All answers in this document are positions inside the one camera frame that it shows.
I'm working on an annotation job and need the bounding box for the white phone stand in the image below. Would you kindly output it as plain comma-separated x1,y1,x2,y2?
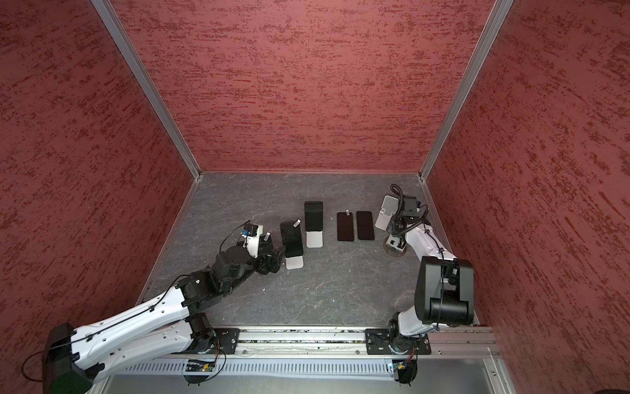
285,256,305,270
306,231,323,249
375,195,399,231

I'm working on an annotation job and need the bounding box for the grey stand wooden base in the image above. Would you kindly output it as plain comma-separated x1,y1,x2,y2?
383,235,407,258

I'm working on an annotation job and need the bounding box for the black phone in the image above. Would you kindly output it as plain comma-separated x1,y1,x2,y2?
356,211,375,241
304,201,323,232
280,219,304,259

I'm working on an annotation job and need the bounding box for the silver edged phone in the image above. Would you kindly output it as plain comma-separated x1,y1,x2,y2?
336,210,354,242

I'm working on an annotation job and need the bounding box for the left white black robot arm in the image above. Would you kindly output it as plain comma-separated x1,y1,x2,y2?
42,246,285,393

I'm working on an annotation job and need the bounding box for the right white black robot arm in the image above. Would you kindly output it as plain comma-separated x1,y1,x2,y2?
376,195,475,354

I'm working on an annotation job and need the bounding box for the white phone stand front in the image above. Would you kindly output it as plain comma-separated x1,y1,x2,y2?
285,256,305,270

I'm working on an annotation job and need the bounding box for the black phone on white stand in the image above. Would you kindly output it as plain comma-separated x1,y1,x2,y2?
280,219,304,259

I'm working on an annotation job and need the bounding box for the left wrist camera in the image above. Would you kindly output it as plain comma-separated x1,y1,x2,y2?
241,221,271,259

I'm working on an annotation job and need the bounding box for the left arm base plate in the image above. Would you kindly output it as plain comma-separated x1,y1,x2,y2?
208,328,241,356

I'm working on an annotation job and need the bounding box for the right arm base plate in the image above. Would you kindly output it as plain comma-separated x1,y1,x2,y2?
364,328,431,356

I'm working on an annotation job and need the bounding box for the white slotted cable duct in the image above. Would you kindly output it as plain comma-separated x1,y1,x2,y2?
119,358,394,380

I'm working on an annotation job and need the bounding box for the aluminium frame rail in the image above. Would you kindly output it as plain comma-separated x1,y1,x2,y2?
228,325,503,360

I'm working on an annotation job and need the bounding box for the right corner aluminium post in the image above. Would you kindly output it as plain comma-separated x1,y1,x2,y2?
419,0,514,183

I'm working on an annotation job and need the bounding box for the corner aluminium post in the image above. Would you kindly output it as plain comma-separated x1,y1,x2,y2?
91,0,202,182
419,0,514,183

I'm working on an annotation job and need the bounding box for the left corner aluminium post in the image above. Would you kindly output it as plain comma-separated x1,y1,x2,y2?
91,0,202,182

